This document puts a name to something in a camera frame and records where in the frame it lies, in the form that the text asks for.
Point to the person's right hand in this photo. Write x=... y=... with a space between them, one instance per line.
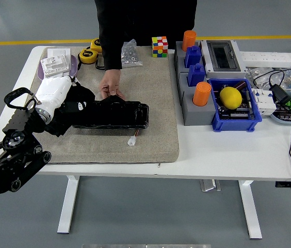
x=111 y=81

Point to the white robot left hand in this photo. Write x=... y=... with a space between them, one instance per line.
x=52 y=91

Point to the black rag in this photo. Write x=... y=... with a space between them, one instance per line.
x=81 y=95

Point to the black glossy panel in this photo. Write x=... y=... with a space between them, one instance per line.
x=119 y=116

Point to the person's right forearm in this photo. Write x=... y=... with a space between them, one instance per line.
x=112 y=54

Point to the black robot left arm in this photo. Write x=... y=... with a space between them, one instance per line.
x=6 y=168

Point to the purple tray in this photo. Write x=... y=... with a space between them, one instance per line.
x=40 y=73

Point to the white socket plate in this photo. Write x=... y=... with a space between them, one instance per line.
x=55 y=65

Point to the clear bag of nuts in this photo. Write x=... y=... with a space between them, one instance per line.
x=131 y=55

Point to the white cover plate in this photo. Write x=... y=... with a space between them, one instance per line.
x=72 y=65

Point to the yellow tape measure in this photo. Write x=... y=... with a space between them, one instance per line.
x=96 y=44
x=86 y=56

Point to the colourful puzzle cube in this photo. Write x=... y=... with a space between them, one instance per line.
x=159 y=47

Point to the grey-brown mat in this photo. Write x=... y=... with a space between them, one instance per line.
x=104 y=149

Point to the grey holder block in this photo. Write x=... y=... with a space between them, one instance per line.
x=198 y=116
x=179 y=59

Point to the person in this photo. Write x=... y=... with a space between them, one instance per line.
x=148 y=18

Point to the blue block with knob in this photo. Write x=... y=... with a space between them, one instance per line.
x=196 y=75
x=193 y=56

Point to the orange cylinder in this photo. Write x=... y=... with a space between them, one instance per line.
x=201 y=94
x=188 y=40

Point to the grey distribution box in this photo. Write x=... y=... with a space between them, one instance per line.
x=223 y=69

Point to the white table leg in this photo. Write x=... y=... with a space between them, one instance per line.
x=68 y=206
x=250 y=209

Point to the yellow lemon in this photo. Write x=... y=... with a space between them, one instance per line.
x=230 y=97

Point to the brown cylindrical capacitor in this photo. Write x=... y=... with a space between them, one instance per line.
x=239 y=85

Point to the blue plastic bin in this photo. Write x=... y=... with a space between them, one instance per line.
x=234 y=125

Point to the dark circuit board parts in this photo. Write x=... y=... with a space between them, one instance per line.
x=238 y=113

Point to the silver floor plate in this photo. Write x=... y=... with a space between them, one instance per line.
x=210 y=186

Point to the clear bag of washers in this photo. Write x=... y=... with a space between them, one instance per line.
x=256 y=75

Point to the white circuit breaker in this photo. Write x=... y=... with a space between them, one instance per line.
x=262 y=102

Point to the white power strip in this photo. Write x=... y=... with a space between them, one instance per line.
x=264 y=60

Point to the brown electronic modules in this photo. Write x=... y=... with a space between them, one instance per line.
x=286 y=113

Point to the white flat switch plate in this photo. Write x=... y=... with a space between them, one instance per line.
x=59 y=52

